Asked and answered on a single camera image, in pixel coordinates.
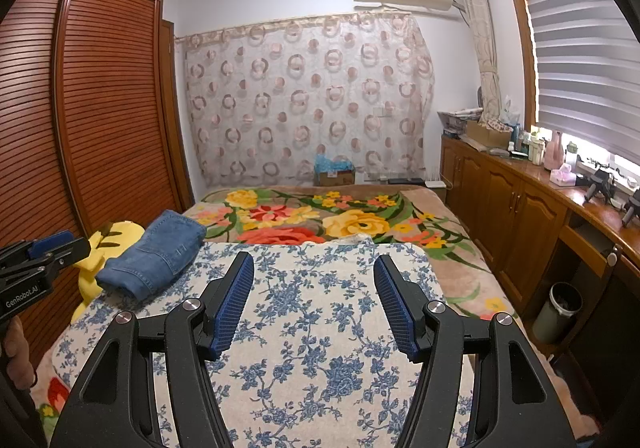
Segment beige patterned side curtain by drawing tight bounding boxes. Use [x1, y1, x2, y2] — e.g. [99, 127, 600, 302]
[454, 0, 503, 126]

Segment wooden louvered wardrobe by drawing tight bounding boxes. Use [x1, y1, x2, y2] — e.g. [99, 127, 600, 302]
[0, 0, 196, 374]

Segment wooden window frame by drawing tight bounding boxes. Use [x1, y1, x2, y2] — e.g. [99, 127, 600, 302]
[500, 0, 542, 129]

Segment blue denim pants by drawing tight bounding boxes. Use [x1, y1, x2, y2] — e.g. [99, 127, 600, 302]
[95, 209, 207, 301]

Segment grey striped window blind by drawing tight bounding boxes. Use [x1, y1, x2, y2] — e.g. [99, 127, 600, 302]
[507, 0, 640, 156]

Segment person's left hand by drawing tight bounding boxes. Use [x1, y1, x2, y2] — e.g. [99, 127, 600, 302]
[0, 315, 38, 386]

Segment grey trash bin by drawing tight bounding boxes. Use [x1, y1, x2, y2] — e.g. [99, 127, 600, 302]
[531, 281, 583, 345]

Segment white blue-flowered bed cloth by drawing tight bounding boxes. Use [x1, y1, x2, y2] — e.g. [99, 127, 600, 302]
[52, 237, 476, 448]

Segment stack of papers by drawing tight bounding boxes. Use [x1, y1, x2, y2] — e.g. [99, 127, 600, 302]
[437, 107, 483, 134]

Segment black mini tripod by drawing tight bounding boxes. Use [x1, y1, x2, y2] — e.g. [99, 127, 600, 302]
[620, 191, 640, 229]
[584, 167, 616, 203]

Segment brown flowered blanket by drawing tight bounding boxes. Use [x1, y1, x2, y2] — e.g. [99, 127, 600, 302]
[30, 184, 601, 434]

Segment small cardboard box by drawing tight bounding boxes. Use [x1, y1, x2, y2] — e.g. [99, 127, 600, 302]
[319, 169, 357, 187]

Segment wooden sideboard cabinet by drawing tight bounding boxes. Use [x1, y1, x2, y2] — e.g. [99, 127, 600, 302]
[440, 133, 640, 429]

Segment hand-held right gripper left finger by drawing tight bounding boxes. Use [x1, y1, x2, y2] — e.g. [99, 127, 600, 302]
[48, 251, 256, 448]

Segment cluster of toiletry bottles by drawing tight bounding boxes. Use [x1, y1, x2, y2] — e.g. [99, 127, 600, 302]
[507, 123, 546, 164]

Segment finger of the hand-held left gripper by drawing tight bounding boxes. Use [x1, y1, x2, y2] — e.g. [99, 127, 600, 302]
[47, 237, 90, 271]
[27, 231, 73, 259]

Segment pink tissue box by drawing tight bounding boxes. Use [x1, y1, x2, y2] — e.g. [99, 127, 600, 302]
[549, 164, 577, 186]

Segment pink vase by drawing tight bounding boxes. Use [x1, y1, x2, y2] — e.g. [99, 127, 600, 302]
[545, 129, 563, 171]

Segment light blue cloth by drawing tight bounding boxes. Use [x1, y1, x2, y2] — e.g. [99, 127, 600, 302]
[314, 153, 353, 175]

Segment circle-patterned sheer curtain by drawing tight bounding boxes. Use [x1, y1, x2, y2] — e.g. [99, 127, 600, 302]
[175, 11, 436, 189]

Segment open cardboard box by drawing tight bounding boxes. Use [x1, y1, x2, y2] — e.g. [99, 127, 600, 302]
[465, 119, 513, 146]

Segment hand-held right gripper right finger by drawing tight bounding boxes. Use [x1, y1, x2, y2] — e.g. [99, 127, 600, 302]
[374, 254, 578, 448]

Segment yellow plush toy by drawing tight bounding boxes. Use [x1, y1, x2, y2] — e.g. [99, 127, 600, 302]
[70, 221, 146, 324]

